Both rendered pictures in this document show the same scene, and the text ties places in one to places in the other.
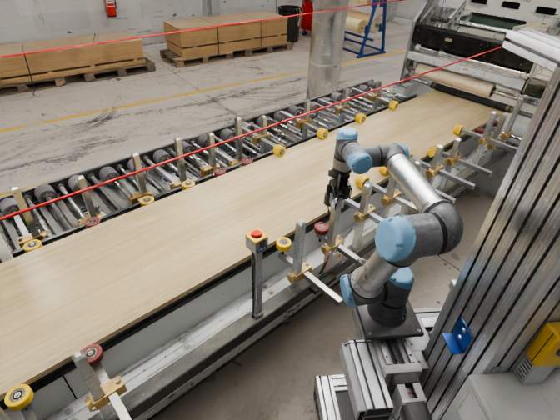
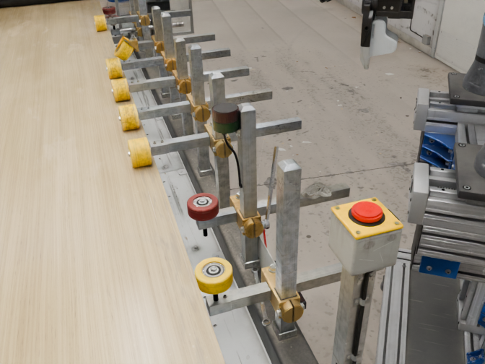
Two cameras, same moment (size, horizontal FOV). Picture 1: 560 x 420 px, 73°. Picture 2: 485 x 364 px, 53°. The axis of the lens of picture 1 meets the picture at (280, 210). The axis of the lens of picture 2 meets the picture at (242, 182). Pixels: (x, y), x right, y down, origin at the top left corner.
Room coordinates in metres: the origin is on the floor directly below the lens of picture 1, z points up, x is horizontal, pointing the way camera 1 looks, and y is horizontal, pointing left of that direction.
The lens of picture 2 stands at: (1.10, 0.62, 1.61)
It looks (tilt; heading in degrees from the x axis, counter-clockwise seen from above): 33 degrees down; 296
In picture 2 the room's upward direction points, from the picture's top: 2 degrees counter-clockwise
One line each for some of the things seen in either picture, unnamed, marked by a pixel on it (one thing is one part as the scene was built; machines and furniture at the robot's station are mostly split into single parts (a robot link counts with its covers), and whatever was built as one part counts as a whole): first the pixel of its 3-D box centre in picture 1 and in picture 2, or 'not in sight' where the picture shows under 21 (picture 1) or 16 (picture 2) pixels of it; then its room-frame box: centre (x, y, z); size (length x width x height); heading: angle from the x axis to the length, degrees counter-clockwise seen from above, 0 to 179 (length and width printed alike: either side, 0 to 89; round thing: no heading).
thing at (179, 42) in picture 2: (409, 193); (185, 100); (2.04, -0.83, 0.88); 0.03 x 0.03 x 0.48; 43
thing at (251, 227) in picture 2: (332, 245); (245, 215); (1.55, -0.30, 0.85); 0.13 x 0.06 x 0.05; 133
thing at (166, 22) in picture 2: (431, 177); (172, 72); (2.21, -1.01, 0.91); 0.03 x 0.03 x 0.48; 43
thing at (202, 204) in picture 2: (321, 233); (203, 217); (1.64, -0.24, 0.85); 0.08 x 0.08 x 0.11
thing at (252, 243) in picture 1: (257, 241); (363, 237); (1.18, 0.09, 1.18); 0.07 x 0.07 x 0.08; 43
